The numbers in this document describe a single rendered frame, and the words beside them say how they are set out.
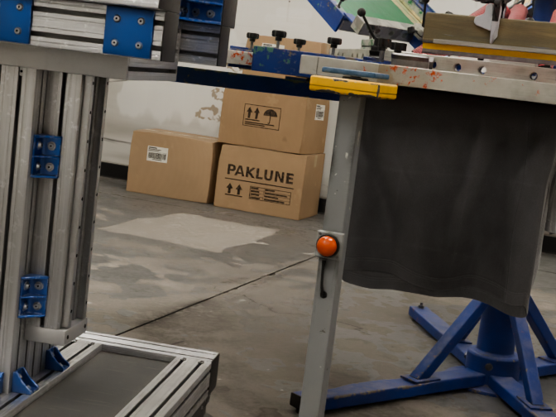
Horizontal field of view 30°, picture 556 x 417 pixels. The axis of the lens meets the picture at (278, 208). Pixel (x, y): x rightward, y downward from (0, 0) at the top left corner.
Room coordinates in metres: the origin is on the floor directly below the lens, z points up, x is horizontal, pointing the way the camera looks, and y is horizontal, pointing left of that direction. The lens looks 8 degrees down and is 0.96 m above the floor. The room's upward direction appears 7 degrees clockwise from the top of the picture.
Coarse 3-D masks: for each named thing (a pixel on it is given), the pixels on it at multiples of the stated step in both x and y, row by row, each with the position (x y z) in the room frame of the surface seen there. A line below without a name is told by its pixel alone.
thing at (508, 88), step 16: (304, 64) 2.12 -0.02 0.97; (320, 64) 2.10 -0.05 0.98; (336, 64) 2.09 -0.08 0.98; (352, 64) 2.08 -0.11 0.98; (368, 64) 2.07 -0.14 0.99; (368, 80) 2.07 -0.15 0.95; (384, 80) 2.06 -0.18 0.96; (400, 80) 2.05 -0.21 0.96; (416, 80) 2.04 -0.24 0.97; (432, 80) 2.03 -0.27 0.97; (448, 80) 2.01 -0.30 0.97; (464, 80) 2.00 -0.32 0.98; (480, 80) 1.99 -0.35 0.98; (496, 80) 1.98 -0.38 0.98; (512, 80) 1.97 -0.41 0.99; (496, 96) 1.98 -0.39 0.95; (512, 96) 1.97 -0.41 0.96; (528, 96) 1.96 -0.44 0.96; (544, 96) 1.95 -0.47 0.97
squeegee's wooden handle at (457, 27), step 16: (432, 16) 2.60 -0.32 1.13; (448, 16) 2.58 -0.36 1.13; (464, 16) 2.57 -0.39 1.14; (432, 32) 2.60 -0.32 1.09; (448, 32) 2.58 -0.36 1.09; (464, 32) 2.57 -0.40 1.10; (480, 32) 2.56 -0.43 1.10; (512, 32) 2.53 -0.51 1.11; (528, 32) 2.52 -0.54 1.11; (544, 32) 2.50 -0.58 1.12; (544, 48) 2.50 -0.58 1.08
